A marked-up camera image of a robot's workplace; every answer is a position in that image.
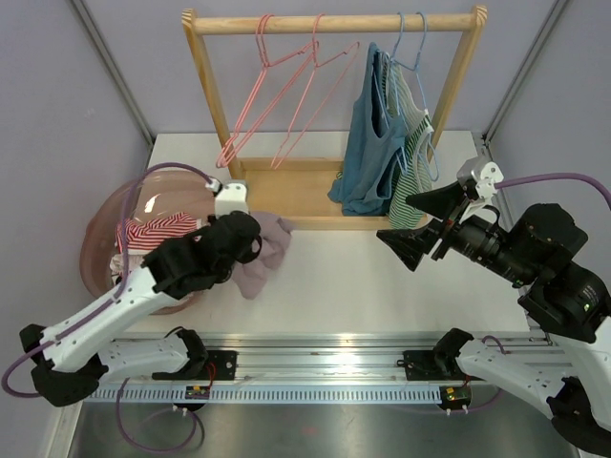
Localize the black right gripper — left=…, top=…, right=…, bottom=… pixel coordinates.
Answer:
left=377, top=178, right=536, bottom=285

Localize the green white striped tank top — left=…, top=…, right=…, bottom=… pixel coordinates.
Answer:
left=379, top=61, right=435, bottom=228

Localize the mauve pink tank top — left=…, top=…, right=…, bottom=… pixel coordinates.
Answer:
left=231, top=212, right=295, bottom=300

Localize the blue tank top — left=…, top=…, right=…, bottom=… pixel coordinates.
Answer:
left=327, top=42, right=407, bottom=217

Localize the blue wire hanger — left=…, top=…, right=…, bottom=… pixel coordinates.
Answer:
left=396, top=12, right=439, bottom=182
left=382, top=12, right=419, bottom=176

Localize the red white striped tank top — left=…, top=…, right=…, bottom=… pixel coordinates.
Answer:
left=110, top=212, right=202, bottom=282

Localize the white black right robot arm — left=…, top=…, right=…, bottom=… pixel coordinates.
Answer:
left=376, top=183, right=610, bottom=457

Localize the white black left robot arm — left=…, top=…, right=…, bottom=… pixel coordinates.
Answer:
left=19, top=211, right=263, bottom=406

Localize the wooden clothes rack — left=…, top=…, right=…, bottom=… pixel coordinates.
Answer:
left=181, top=5, right=488, bottom=231

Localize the pink translucent plastic basket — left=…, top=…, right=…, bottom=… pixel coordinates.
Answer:
left=79, top=169, right=214, bottom=298

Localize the aluminium mounting rail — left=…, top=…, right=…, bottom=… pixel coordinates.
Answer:
left=104, top=331, right=574, bottom=386

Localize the slotted white cable duct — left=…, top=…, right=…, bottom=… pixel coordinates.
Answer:
left=88, top=384, right=441, bottom=405

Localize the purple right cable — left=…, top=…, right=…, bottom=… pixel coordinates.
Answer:
left=479, top=172, right=611, bottom=411

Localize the aluminium frame post left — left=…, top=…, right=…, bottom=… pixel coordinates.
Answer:
left=67, top=0, right=156, bottom=152

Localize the aluminium frame post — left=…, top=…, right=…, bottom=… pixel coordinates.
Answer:
left=481, top=0, right=572, bottom=148
left=67, top=0, right=156, bottom=152

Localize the aluminium frame post right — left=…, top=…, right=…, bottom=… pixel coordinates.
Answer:
left=481, top=0, right=572, bottom=148

